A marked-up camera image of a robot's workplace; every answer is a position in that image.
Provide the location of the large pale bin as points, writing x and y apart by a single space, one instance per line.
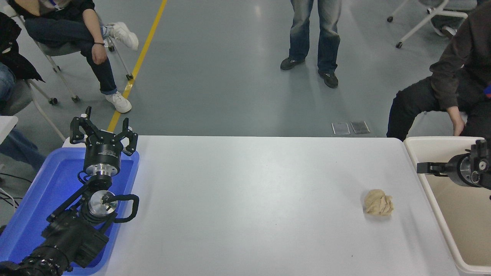
460 230

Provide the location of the grey floor plate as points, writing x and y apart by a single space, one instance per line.
341 128
360 127

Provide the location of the person's hand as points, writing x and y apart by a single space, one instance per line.
458 125
99 53

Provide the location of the small white side table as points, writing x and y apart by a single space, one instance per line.
5 125

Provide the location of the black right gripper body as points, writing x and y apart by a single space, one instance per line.
453 170

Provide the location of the seated person in dark jacket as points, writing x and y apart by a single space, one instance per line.
15 61

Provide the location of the seated person leaning forward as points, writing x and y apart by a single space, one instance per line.
456 65

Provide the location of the crumpled tan paper ball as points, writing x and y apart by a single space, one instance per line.
379 203

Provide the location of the seated person with crossed legs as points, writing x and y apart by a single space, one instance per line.
50 30

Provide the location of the grey chair with white legs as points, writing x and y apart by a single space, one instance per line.
57 48
456 4
19 97

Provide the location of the seated person's feet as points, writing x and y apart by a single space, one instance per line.
445 30

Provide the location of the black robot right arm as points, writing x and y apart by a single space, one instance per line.
481 168

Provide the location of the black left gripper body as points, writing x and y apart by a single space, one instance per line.
102 152

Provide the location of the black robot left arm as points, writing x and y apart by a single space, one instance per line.
69 237

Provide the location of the standing person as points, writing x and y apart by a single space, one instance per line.
330 38

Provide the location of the blue plastic tray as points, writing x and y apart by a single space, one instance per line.
38 191

